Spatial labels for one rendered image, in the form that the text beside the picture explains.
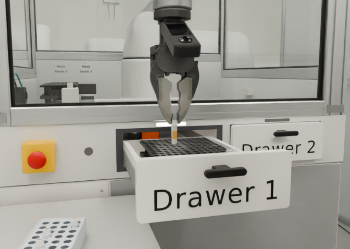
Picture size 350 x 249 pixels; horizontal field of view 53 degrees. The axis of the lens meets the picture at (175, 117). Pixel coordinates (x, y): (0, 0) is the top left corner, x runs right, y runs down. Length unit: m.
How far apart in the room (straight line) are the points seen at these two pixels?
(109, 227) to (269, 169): 0.34
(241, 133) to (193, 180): 0.40
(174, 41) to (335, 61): 0.67
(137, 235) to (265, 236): 0.52
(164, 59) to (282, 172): 0.30
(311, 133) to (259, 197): 0.47
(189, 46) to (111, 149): 0.43
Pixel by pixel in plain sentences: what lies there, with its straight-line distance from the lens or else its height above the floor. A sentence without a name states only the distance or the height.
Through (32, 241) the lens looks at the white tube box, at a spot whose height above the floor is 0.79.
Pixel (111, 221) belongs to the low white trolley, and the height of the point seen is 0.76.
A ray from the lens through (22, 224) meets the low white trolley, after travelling 0.82.
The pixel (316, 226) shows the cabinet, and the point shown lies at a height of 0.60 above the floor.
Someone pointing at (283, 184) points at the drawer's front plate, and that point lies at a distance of 0.70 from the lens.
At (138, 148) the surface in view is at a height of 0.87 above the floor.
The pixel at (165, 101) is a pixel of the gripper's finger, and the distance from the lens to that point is 0.67.
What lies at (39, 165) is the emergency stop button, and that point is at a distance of 0.86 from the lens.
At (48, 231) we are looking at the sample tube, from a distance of 0.66.
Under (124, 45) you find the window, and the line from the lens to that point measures 0.93.
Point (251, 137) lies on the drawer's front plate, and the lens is 1.01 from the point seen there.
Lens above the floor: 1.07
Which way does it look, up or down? 7 degrees down
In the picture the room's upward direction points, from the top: straight up
